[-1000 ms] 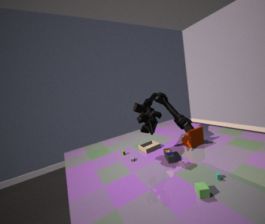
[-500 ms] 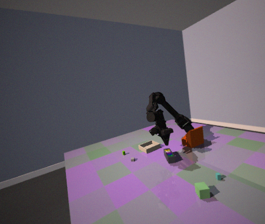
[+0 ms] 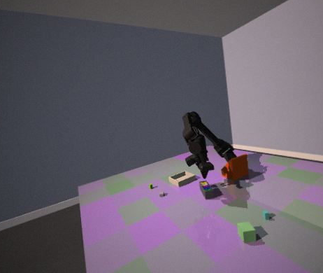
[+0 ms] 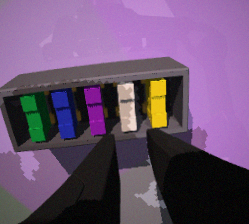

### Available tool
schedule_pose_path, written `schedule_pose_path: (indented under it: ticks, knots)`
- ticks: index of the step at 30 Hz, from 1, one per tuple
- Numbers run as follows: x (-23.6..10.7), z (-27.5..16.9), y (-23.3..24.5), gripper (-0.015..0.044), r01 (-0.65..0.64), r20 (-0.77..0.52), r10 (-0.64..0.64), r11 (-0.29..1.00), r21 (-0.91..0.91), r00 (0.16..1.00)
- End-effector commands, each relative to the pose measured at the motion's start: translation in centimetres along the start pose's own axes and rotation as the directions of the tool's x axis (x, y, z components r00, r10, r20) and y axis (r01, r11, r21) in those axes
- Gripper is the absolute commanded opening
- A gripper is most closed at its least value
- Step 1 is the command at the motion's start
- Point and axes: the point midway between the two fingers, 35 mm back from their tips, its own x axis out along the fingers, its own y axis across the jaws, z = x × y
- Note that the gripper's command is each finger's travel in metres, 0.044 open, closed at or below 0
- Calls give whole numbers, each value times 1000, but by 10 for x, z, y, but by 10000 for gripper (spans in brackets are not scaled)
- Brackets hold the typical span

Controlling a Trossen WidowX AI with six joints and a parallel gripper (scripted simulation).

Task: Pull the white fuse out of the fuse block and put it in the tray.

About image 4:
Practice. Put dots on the dark grey fuse block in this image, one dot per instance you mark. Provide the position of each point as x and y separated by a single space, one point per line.
46 109

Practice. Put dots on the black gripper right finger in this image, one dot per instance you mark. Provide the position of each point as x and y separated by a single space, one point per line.
197 187

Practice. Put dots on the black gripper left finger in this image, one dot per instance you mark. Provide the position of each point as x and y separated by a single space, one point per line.
91 195

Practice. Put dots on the yellow fuse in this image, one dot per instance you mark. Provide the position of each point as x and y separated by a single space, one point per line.
155 101

